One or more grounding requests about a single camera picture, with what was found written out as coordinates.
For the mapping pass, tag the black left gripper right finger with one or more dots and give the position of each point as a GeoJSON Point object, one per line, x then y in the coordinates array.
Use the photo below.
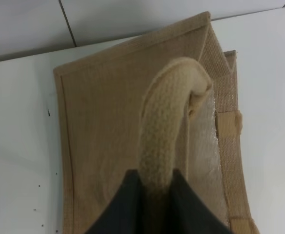
{"type": "Point", "coordinates": [187, 214]}

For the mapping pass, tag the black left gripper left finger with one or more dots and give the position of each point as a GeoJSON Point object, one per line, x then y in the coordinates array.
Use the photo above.
{"type": "Point", "coordinates": [123, 215]}

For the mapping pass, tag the brown linen tote bag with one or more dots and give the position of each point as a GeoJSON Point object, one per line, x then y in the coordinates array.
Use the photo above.
{"type": "Point", "coordinates": [162, 101]}

